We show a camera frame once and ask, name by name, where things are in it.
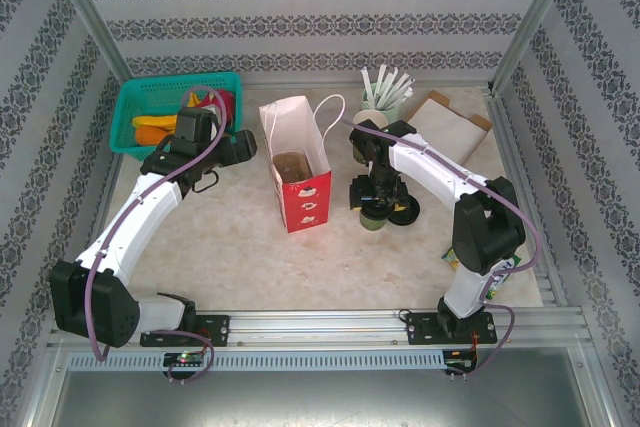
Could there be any strawberry print paper gift bag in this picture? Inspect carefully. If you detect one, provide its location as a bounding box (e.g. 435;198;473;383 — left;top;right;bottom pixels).
258;93;347;234

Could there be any yellow green candy bag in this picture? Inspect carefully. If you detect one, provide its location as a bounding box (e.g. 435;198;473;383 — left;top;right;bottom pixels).
440;246;522;301

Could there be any green paper coffee cup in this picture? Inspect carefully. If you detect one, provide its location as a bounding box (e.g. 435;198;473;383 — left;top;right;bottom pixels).
358;206;394;232

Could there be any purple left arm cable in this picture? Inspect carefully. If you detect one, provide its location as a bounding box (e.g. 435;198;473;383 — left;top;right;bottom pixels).
83;88;234;387

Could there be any orange toy fruit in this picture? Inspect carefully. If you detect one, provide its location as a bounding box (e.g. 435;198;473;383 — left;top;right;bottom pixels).
134;125;174;147

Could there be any stack of black lids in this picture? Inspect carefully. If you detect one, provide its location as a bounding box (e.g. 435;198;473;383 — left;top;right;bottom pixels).
389;195;421;227

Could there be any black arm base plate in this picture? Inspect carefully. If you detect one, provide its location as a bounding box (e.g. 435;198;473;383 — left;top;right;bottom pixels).
403;310;499;347
139;314;231;348

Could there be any brown cardboard napkin tray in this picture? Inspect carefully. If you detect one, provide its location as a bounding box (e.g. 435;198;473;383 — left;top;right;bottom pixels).
403;90;494;168

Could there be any aluminium frame post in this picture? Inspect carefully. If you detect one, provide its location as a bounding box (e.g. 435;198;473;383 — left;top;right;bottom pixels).
42;0;130;93
487;0;585;94

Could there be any teal plastic basket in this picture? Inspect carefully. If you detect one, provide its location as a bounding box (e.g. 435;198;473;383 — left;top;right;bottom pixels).
109;71;245;163

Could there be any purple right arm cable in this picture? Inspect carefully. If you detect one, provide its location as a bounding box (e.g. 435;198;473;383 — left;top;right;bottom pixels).
342;119;544;383

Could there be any yellow banana bunch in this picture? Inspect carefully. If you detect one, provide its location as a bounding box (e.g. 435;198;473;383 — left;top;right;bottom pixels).
131;90;211;131

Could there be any stack of paper cups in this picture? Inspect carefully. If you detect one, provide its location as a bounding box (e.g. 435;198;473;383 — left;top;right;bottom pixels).
352;109;390;164

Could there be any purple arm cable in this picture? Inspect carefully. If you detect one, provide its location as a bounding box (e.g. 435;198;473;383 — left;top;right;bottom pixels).
342;119;544;383
83;88;234;387

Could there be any pale green straw holder cup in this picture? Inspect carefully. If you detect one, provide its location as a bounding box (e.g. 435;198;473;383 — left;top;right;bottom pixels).
360;86;405;123

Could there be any aluminium mounting rail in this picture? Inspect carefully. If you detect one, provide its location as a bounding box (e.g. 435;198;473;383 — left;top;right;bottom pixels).
47;309;587;349

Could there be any grey slotted cable duct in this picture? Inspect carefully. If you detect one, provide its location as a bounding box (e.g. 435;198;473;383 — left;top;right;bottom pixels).
67;349;447;373

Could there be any stack of white napkins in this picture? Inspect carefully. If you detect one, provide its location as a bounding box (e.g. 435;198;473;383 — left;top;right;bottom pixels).
407;99;484;167

